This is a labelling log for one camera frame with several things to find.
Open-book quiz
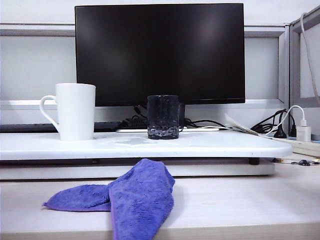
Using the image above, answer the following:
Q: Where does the black textured glass cup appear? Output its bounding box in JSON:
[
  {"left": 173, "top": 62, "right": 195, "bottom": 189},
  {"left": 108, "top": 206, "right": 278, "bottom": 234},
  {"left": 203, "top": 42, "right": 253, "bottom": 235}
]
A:
[{"left": 146, "top": 94, "right": 186, "bottom": 140}]

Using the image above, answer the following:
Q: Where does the wide grey aluminium partition frame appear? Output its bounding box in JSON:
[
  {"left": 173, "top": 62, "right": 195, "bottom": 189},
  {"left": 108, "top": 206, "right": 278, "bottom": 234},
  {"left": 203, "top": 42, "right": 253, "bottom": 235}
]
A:
[{"left": 0, "top": 22, "right": 291, "bottom": 111}]

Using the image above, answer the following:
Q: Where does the small black metal clip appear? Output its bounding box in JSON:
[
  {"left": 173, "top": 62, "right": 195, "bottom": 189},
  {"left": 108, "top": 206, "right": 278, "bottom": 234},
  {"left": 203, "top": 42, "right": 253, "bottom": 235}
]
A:
[{"left": 291, "top": 158, "right": 315, "bottom": 167}]

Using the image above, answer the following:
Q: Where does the black power cable bundle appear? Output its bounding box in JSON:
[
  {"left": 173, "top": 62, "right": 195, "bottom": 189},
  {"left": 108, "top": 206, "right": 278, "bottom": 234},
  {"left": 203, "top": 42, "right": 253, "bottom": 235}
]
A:
[{"left": 249, "top": 108, "right": 288, "bottom": 138}]

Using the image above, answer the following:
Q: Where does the black power adapter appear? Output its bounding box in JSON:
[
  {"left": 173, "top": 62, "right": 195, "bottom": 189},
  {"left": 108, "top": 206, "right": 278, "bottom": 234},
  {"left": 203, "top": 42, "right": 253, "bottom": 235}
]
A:
[{"left": 121, "top": 117, "right": 149, "bottom": 128}]

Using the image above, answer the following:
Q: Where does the black round power plug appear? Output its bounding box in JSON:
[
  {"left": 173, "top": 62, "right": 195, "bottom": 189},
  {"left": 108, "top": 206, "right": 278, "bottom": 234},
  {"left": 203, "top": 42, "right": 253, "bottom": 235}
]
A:
[{"left": 273, "top": 124, "right": 288, "bottom": 139}]

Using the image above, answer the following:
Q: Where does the stack of paper leaflets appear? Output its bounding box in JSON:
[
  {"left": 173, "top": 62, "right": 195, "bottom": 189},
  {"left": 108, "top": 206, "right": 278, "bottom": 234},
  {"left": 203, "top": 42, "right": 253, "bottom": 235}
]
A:
[{"left": 224, "top": 112, "right": 261, "bottom": 137}]

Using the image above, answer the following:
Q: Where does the white monitor stand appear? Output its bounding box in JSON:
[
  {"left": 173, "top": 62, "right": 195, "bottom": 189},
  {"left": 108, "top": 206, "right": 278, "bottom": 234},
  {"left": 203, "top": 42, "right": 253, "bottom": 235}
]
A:
[{"left": 115, "top": 126, "right": 220, "bottom": 133}]

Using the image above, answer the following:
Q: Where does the purple microfibre cloth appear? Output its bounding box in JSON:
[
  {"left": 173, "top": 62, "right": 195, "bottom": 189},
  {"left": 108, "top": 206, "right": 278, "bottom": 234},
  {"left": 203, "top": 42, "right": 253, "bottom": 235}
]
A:
[{"left": 41, "top": 158, "right": 176, "bottom": 240}]

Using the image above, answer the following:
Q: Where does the white USB charger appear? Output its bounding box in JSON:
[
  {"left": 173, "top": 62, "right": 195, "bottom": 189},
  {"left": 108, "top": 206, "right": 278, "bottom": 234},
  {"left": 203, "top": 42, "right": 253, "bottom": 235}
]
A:
[{"left": 296, "top": 119, "right": 313, "bottom": 143}]

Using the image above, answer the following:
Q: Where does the thick white cable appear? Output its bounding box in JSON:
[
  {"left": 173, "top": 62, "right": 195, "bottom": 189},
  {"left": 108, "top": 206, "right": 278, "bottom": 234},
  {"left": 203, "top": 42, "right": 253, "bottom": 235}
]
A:
[{"left": 299, "top": 11, "right": 320, "bottom": 106}]

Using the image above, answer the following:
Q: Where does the beige power strip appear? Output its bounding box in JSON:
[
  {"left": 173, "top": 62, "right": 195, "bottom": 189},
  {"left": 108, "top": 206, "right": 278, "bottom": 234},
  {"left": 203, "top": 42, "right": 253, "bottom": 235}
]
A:
[{"left": 264, "top": 135, "right": 320, "bottom": 158}]

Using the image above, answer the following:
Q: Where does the white base board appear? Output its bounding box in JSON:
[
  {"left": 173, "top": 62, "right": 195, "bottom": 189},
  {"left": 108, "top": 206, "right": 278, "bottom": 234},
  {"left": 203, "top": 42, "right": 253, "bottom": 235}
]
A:
[{"left": 0, "top": 159, "right": 276, "bottom": 181}]

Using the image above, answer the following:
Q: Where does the white ceramic mug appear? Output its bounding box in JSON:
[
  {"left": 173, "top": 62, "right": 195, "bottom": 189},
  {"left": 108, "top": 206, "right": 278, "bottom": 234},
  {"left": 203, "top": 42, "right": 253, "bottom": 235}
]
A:
[{"left": 39, "top": 83, "right": 97, "bottom": 142}]

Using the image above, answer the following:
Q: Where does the thin white USB cable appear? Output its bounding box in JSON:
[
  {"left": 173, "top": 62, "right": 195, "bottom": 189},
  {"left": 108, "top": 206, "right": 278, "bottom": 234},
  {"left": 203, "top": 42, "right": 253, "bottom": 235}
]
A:
[{"left": 264, "top": 104, "right": 307, "bottom": 138}]

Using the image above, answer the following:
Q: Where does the white raised board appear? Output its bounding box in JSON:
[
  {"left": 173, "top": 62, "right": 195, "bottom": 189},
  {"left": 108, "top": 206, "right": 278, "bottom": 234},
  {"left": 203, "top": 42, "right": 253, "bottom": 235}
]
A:
[{"left": 0, "top": 131, "right": 293, "bottom": 161}]

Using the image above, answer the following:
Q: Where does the black computer monitor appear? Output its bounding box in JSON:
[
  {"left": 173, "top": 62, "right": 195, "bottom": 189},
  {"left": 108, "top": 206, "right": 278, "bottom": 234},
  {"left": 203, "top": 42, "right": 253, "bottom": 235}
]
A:
[{"left": 74, "top": 2, "right": 246, "bottom": 107}]

